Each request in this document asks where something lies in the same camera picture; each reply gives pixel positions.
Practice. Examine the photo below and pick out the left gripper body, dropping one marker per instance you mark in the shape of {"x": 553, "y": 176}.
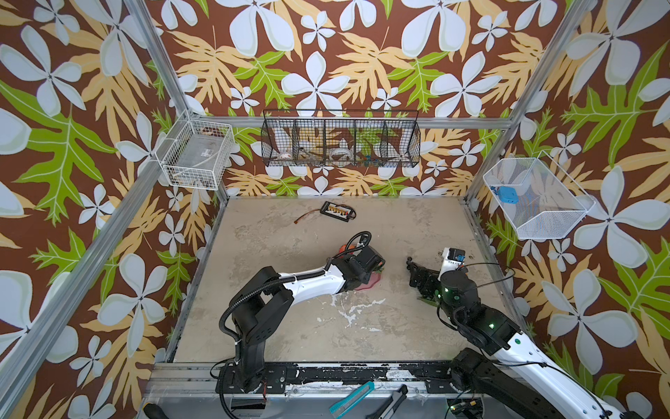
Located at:
{"x": 365, "y": 278}

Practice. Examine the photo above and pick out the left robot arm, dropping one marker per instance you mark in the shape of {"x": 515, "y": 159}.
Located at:
{"x": 257, "y": 310}

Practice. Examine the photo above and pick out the black grape bunch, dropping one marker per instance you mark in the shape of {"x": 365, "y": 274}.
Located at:
{"x": 430, "y": 294}

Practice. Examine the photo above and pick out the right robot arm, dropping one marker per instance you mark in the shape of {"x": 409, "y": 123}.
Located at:
{"x": 502, "y": 361}

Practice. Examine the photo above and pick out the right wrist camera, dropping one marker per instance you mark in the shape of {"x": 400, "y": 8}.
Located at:
{"x": 453, "y": 259}

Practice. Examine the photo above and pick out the black tool front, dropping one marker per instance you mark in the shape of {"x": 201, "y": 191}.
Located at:
{"x": 391, "y": 405}

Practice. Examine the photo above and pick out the pink polka dot plate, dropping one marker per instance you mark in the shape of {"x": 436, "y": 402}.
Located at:
{"x": 374, "y": 279}

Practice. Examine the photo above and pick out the white wire basket left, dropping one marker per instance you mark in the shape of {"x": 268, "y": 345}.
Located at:
{"x": 195, "y": 153}

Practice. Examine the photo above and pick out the white mesh basket right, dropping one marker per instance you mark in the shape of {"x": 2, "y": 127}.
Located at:
{"x": 551, "y": 202}

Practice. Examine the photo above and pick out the blue object in basket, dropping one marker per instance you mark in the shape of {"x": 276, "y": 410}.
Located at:
{"x": 507, "y": 195}

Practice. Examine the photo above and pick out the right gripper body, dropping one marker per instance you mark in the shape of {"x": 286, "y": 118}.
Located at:
{"x": 442, "y": 295}

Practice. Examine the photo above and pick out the black wire basket rear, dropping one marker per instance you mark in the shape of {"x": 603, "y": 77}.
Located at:
{"x": 340, "y": 138}

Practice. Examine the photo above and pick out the teal utility knife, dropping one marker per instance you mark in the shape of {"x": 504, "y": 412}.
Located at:
{"x": 343, "y": 406}

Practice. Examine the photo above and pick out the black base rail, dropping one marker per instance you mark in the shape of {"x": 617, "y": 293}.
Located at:
{"x": 277, "y": 377}

